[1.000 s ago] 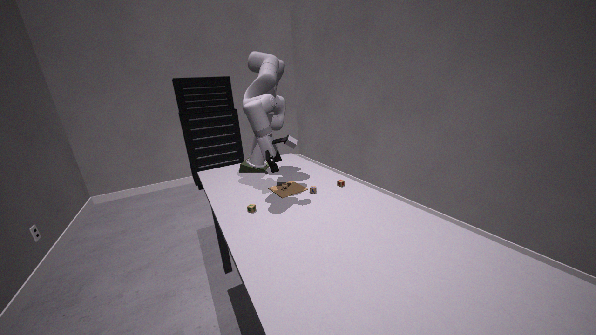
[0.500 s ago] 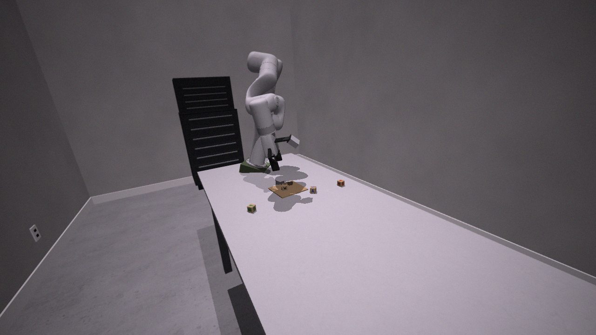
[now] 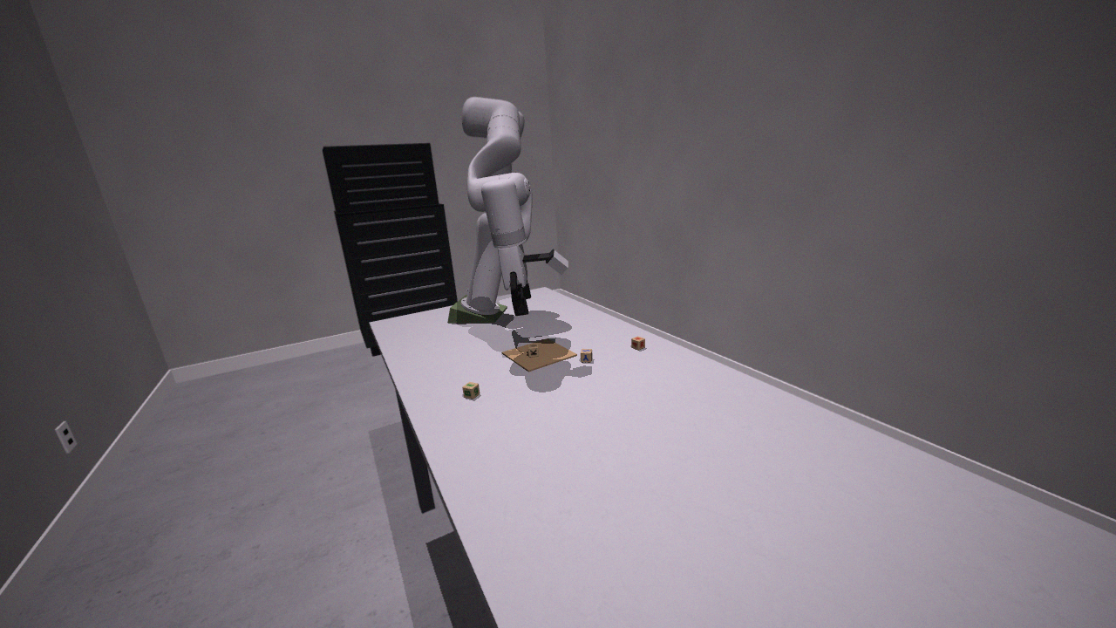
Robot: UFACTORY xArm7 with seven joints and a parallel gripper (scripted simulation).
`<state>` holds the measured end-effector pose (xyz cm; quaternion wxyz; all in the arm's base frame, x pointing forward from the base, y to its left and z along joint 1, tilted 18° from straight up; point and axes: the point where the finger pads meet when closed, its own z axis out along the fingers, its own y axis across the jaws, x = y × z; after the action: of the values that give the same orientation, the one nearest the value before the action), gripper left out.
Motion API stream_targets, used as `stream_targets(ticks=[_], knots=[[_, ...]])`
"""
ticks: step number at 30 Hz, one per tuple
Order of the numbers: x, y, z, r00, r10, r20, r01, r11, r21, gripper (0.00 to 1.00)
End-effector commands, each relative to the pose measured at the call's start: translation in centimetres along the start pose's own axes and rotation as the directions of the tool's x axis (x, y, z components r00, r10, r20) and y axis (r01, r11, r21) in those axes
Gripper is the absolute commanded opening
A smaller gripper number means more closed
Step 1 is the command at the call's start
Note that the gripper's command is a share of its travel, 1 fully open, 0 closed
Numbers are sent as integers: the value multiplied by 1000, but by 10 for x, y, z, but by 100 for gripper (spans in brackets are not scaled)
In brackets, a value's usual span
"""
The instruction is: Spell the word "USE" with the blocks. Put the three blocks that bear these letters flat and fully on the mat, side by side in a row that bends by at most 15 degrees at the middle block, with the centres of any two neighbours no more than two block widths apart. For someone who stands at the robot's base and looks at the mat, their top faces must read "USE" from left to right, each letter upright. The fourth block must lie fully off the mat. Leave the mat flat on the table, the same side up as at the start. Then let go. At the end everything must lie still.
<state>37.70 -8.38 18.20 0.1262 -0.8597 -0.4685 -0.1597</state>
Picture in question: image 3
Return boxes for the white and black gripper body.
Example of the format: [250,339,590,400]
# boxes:
[494,238,527,290]

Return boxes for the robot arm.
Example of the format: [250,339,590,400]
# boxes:
[461,97,568,315]

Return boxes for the tan flat square mat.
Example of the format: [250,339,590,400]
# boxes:
[502,338,577,371]

